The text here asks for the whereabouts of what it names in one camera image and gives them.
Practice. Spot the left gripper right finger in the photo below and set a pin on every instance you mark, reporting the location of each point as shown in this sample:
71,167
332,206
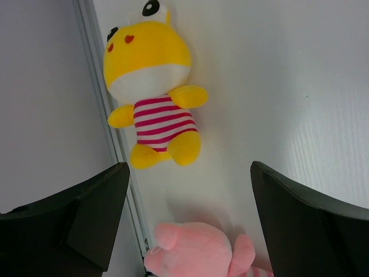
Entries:
308,233

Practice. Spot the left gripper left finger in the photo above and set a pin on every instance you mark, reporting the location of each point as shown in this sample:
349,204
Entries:
71,233

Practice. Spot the yellow plush toy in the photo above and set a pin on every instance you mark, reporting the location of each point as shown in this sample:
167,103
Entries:
145,66

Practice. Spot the pink plush toy front left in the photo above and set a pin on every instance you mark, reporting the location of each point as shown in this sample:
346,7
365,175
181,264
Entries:
199,249

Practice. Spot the aluminium corner post left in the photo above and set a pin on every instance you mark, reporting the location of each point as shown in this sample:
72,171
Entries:
93,47

